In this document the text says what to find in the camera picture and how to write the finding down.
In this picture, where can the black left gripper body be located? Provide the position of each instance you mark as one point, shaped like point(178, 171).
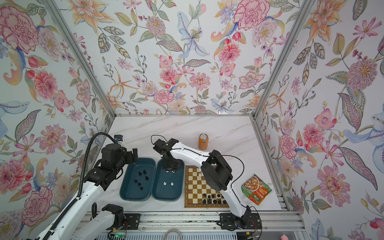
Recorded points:
point(129, 158)

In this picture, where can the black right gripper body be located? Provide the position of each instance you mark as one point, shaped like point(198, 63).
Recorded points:
point(171, 166)

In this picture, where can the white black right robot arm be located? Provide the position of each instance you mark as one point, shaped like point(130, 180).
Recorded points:
point(215, 169)

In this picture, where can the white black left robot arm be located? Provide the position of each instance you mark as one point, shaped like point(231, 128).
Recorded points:
point(96, 182)

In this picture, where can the wooden chess board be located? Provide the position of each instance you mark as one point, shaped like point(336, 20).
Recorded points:
point(198, 194)

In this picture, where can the right teal plastic tray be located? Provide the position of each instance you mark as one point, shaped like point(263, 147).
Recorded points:
point(168, 193)

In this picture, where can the teal plastic tray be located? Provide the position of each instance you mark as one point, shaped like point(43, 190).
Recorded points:
point(168, 193)
point(141, 191)

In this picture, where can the left teal plastic tray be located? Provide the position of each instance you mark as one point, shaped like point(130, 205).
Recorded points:
point(141, 191)

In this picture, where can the orange soda can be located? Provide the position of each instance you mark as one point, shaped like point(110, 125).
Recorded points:
point(203, 141)

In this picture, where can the green snack packet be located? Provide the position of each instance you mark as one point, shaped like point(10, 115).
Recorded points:
point(256, 189)

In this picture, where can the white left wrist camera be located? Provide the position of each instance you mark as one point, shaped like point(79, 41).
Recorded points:
point(119, 138)

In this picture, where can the aluminium mounting rail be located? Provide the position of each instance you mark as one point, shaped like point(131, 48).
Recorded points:
point(264, 221)

